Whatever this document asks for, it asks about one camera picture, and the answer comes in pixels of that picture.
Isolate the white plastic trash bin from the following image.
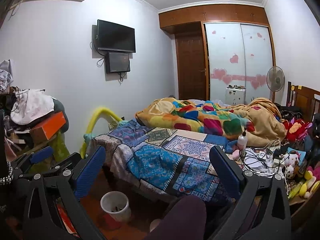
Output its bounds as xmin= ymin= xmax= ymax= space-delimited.
xmin=100 ymin=191 xmax=131 ymax=222

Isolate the white spray bottle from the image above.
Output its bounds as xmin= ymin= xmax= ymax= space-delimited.
xmin=237 ymin=128 xmax=248 ymax=156

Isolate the green leaf fabric bag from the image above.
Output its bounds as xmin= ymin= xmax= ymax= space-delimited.
xmin=29 ymin=131 xmax=70 ymax=174

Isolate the yellow foam tube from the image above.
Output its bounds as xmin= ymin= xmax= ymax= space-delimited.
xmin=79 ymin=106 xmax=123 ymax=159

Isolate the orange cardboard box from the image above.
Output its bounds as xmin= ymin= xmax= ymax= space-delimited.
xmin=30 ymin=112 xmax=66 ymax=144

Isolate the purple trousered leg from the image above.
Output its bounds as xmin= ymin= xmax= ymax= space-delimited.
xmin=145 ymin=195 xmax=207 ymax=239

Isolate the colourful fleece blanket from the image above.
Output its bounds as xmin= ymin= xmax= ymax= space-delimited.
xmin=135 ymin=98 xmax=287 ymax=147

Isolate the plush toys pile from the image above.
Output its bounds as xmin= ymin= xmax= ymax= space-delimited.
xmin=281 ymin=114 xmax=319 ymax=199

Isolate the blue patchwork bedspread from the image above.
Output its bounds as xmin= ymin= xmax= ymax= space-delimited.
xmin=84 ymin=119 xmax=235 ymax=203

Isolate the white cloth on pile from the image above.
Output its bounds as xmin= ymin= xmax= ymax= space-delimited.
xmin=10 ymin=89 xmax=54 ymax=126

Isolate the white slipper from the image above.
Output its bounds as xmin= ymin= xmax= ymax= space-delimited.
xmin=150 ymin=219 xmax=162 ymax=232

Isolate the white cabinet with holes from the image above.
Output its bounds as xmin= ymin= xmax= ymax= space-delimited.
xmin=225 ymin=85 xmax=246 ymax=106

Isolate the wooden headboard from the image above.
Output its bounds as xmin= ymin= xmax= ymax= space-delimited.
xmin=286 ymin=81 xmax=320 ymax=121

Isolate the white standing fan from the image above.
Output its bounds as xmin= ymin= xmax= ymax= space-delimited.
xmin=266 ymin=66 xmax=285 ymax=102

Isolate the wardrobe with heart stickers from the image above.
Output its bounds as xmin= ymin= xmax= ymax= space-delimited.
xmin=159 ymin=4 xmax=276 ymax=103

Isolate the brown wooden door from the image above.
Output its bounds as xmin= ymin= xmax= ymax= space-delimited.
xmin=175 ymin=31 xmax=208 ymax=100

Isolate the tangle of black cables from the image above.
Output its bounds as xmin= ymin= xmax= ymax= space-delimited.
xmin=240 ymin=139 xmax=288 ymax=178

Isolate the small black wall monitor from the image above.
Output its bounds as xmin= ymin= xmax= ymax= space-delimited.
xmin=105 ymin=52 xmax=130 ymax=74

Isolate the black wall television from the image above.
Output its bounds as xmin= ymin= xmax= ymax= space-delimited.
xmin=97 ymin=20 xmax=136 ymax=53

